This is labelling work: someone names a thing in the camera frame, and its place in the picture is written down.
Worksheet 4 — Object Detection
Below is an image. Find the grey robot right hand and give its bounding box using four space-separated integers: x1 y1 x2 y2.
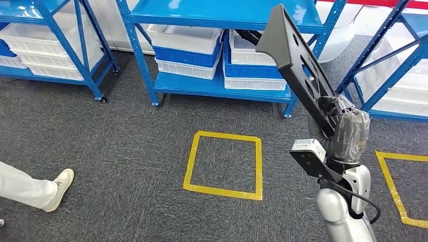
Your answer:
307 94 371 164

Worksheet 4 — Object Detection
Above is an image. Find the black plastic plate frame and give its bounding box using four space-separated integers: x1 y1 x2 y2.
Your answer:
255 4 337 138

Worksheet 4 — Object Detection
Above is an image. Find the blue metal shelf rack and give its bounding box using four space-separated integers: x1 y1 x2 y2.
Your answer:
0 0 120 104
115 0 350 118
336 0 428 124

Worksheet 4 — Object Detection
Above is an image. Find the black part in bin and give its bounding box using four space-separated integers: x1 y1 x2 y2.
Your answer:
234 29 263 46

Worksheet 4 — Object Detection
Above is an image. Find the yellow floor tape square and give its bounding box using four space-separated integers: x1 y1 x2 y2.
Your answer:
183 130 264 202
375 151 428 229

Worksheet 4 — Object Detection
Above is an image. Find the white vehicle with red stripe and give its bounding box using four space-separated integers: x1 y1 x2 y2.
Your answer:
60 0 428 64

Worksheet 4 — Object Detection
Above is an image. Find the blue plastic bin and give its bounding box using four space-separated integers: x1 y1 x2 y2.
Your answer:
222 33 287 80
0 38 17 58
152 36 224 69

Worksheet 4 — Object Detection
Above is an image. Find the person's leg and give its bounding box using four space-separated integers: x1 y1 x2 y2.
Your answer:
0 161 59 210

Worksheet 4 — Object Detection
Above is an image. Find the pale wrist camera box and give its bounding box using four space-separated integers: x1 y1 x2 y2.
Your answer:
290 138 327 163

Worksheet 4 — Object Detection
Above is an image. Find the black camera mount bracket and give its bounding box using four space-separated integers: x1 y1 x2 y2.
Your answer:
289 150 345 183

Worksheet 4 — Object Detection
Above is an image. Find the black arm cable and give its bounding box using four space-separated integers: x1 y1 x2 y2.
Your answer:
317 178 382 225

